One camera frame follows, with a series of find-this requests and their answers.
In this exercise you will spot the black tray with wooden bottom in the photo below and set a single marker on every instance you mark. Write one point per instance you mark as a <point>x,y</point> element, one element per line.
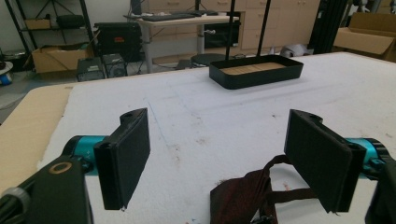
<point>258,73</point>

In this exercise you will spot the large black case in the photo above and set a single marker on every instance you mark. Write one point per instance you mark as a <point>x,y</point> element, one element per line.
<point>118,40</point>

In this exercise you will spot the light wooden cabinets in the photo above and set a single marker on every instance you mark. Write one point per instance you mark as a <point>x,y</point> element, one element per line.
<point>280,18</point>

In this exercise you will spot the black metal stand pole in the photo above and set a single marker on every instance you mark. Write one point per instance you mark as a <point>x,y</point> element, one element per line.
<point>231,31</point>
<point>264,28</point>

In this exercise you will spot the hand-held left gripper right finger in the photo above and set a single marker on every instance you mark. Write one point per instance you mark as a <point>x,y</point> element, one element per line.
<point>320,161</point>

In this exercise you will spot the small black equipment box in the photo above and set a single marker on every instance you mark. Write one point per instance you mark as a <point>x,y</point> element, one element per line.
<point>90,69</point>
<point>114,66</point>

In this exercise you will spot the blue and white roll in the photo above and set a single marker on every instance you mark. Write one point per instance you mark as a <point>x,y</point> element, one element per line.
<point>4,76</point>

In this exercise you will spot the white crumpled cloth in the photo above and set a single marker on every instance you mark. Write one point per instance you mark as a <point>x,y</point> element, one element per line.
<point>295,50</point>

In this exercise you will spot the white foam table cover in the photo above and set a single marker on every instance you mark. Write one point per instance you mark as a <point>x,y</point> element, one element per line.
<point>218,112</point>

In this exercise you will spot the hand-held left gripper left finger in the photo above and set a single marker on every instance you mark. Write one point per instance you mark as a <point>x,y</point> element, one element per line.
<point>124,161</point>

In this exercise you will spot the black keyboard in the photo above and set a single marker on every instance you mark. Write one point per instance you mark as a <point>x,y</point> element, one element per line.
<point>168,17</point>

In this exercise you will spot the large open cardboard box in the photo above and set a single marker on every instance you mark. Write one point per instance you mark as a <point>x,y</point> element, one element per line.
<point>367,39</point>

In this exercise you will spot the round black stool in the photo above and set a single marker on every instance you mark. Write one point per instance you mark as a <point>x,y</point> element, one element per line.
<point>208,59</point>

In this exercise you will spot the black computer under desk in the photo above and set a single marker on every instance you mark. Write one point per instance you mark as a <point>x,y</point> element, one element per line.
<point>221,34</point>

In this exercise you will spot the light wooden desk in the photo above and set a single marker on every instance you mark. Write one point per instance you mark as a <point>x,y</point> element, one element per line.
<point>174,22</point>

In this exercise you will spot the small cardboard box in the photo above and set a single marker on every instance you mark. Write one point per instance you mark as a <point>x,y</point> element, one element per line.
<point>38,24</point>

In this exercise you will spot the black metal shelf rack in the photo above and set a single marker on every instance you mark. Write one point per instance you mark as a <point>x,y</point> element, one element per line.
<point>83,18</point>

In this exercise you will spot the black bag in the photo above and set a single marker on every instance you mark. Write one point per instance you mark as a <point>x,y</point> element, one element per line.
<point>70,21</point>

